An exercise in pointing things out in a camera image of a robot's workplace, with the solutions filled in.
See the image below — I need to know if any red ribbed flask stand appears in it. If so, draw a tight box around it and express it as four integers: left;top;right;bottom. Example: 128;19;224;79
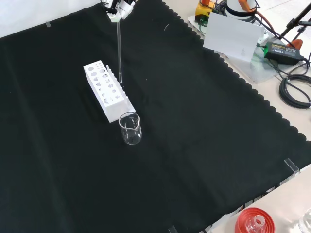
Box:
234;206;276;233

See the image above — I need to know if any black tripod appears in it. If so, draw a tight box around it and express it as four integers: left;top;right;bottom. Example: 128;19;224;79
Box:
279;3;311;48

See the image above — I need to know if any coiled black cable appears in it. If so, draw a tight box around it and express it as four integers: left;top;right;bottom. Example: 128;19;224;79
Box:
274;58;311;109

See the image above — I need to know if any black power adapter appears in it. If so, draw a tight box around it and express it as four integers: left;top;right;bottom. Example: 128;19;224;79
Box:
263;41;306;66

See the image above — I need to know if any clear round-bottom flask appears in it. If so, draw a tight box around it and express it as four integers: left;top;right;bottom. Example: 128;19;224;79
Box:
246;215;266;233

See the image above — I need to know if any black cloth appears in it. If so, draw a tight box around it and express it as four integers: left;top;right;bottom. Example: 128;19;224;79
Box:
0;0;311;233

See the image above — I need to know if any orange clamp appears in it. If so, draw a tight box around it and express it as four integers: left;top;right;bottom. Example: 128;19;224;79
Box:
289;38;303;49

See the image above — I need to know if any yellow stop button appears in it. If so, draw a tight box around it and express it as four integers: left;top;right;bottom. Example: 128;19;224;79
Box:
195;0;216;23

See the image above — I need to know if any clear glass vessel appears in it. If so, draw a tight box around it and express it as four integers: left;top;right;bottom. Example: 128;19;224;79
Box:
298;208;311;233

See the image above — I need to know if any pale board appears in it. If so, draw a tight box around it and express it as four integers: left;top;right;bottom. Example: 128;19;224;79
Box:
203;12;265;63

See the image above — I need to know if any clear glass rod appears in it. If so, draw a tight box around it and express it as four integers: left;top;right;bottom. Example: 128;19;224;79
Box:
117;20;123;83

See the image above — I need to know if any clear glass beaker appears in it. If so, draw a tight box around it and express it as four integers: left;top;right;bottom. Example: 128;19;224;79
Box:
118;111;142;146

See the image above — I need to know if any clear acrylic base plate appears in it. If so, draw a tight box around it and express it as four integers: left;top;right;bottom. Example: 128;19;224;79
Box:
186;14;291;85

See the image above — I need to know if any white test tube rack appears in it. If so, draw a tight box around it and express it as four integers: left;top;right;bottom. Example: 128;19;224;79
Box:
83;60;136;124

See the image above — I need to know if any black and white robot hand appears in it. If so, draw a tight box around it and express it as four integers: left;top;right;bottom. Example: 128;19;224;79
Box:
101;0;137;24

